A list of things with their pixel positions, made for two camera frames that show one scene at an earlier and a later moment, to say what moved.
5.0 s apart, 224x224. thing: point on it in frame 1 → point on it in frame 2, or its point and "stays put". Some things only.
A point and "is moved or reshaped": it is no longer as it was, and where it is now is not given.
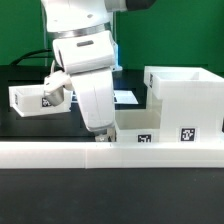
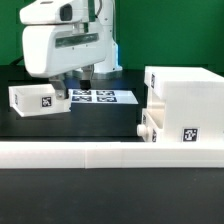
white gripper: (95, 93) → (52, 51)
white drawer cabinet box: (191, 103) stays put
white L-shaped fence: (109, 155) stays put
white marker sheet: (120, 97) stays put
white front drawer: (139, 125) is moved or reshaped
